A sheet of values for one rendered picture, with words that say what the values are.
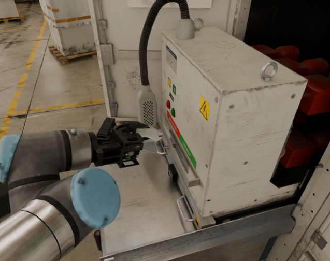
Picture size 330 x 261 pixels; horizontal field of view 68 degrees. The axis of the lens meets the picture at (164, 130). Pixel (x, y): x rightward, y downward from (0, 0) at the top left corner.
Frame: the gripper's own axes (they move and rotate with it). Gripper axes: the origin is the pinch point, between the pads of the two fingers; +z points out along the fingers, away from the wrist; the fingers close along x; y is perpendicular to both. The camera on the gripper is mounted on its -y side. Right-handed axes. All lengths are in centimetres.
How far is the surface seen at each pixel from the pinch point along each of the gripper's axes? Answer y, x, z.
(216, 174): 14.0, -6.3, 13.0
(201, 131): 6.1, 3.5, 10.1
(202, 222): 14.3, -26.7, 15.4
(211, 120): 11.0, 9.7, 7.0
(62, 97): -275, -110, 39
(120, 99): -67, -20, 21
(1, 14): -773, -91, -3
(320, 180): 29, -4, 43
